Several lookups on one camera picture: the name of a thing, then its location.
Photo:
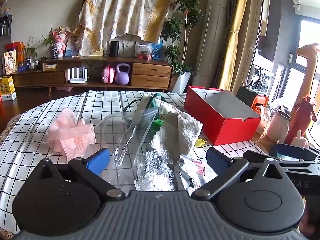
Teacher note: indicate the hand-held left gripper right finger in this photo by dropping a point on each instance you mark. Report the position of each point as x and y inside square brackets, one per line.
[218, 160]

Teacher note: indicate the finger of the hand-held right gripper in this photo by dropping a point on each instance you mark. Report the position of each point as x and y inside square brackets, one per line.
[295, 151]
[300, 166]

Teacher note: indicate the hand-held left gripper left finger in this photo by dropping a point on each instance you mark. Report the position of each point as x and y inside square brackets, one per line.
[98, 160]

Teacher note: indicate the yellow sponge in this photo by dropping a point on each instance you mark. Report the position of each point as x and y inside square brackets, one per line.
[200, 142]

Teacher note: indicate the red cardboard box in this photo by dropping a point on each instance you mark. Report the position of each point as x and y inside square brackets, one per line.
[220, 127]

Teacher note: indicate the clear plastic zip bag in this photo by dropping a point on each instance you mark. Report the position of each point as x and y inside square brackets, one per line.
[125, 140]

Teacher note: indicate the pink mesh bath puff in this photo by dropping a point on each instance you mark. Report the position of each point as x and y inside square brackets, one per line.
[67, 132]

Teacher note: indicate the white fluffy towel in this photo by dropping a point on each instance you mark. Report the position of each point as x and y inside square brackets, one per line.
[180, 132]

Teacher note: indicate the bubble wrap sheet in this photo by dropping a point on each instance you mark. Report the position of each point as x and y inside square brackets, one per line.
[155, 170]

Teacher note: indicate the white rabbit plush toy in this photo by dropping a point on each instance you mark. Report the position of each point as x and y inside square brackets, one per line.
[300, 140]

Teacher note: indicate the red water bottle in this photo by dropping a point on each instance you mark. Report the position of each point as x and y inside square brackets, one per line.
[298, 122]

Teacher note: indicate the white tumbler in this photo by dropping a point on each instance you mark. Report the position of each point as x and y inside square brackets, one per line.
[276, 127]

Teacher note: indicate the white figurine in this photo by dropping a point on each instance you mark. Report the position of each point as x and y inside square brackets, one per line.
[263, 120]

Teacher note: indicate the dark green storage bag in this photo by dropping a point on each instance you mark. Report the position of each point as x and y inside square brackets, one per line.
[246, 95]

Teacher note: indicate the black-and-white checked tablecloth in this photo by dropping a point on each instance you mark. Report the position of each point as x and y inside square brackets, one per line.
[37, 120]

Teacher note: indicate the white router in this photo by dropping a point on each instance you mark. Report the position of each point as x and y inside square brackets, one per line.
[77, 80]

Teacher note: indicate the orange giraffe toy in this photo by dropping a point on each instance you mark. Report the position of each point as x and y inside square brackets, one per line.
[308, 67]

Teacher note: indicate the white planter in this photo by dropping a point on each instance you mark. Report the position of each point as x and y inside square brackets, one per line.
[181, 82]

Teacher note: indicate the pink toy case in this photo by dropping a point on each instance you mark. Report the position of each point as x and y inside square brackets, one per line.
[108, 75]

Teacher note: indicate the purple kettlebell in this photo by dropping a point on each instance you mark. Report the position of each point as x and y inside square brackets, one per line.
[122, 77]

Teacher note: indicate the wooden TV cabinet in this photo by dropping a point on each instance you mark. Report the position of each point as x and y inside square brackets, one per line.
[150, 75]

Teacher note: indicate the small yellow box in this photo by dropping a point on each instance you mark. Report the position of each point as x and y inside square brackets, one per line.
[50, 66]

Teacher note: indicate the black cylinder speaker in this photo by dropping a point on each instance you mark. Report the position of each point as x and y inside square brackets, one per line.
[114, 48]

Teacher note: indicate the yellow carton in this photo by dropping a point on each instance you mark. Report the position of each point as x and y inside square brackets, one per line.
[7, 88]

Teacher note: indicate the plastic bag of fruit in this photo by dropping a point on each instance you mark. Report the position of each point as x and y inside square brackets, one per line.
[144, 53]

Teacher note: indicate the covered standing air conditioner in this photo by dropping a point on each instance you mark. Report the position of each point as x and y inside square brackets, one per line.
[210, 42]

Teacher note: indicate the pink plush doll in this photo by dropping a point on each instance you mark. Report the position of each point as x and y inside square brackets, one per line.
[60, 42]

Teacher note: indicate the small potted plant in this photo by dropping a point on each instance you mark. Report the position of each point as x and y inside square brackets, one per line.
[52, 42]

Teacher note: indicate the yellow curtain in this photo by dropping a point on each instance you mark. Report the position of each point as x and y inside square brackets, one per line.
[236, 30]

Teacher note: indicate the printed snack bag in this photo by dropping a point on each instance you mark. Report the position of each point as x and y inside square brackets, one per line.
[10, 63]

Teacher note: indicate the yellow patterned cover cloth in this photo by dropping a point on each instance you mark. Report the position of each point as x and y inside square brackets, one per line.
[120, 12]

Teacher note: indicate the tall green potted plant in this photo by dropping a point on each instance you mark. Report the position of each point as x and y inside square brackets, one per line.
[190, 7]

